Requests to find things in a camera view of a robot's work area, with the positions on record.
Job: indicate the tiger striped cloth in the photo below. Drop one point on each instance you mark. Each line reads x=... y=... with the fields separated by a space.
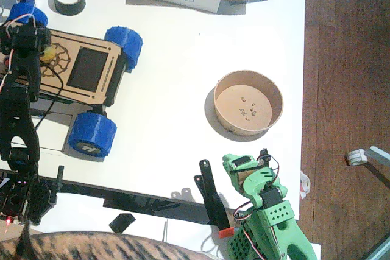
x=91 y=248

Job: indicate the white printed wrapper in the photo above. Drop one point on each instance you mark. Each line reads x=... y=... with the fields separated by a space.
x=305 y=185

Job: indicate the green arm wrist camera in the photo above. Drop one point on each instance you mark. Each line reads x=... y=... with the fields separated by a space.
x=263 y=156

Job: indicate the grey metal profile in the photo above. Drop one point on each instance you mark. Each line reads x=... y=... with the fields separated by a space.
x=384 y=251

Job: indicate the small yellow ball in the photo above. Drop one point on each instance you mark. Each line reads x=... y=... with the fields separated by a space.
x=49 y=54

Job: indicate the blue rover wheel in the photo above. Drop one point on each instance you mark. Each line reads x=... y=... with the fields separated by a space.
x=125 y=47
x=21 y=11
x=94 y=132

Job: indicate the thin grey rod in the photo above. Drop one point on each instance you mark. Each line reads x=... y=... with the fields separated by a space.
x=166 y=231

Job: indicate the small black plastic piece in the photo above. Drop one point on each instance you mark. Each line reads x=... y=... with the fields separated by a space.
x=122 y=223

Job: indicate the grey metal leg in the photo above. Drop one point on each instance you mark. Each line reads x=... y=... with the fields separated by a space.
x=379 y=153

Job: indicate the black flat bar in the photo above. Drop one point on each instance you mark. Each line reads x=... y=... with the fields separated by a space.
x=137 y=199

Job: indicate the black clamp with red tip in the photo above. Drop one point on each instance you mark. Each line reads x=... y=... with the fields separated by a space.
x=213 y=199

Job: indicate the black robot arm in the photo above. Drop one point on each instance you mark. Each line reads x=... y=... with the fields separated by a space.
x=18 y=114

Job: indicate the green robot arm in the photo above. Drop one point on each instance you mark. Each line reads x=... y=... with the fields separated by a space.
x=274 y=215

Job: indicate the round brown paper bowl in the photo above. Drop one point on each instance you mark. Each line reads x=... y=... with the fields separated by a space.
x=243 y=107

